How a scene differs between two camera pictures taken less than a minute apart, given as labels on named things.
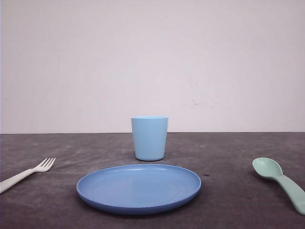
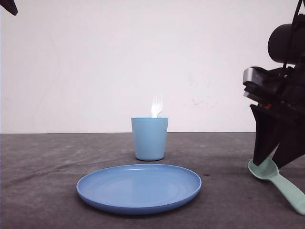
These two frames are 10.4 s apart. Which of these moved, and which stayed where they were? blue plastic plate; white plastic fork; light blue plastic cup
Moved: white plastic fork
Stayed: blue plastic plate; light blue plastic cup
